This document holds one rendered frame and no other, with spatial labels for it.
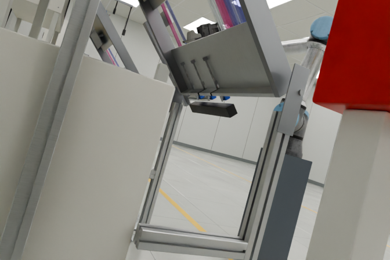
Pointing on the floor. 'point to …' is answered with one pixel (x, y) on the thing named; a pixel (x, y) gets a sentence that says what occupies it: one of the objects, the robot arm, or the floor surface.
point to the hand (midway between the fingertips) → (186, 42)
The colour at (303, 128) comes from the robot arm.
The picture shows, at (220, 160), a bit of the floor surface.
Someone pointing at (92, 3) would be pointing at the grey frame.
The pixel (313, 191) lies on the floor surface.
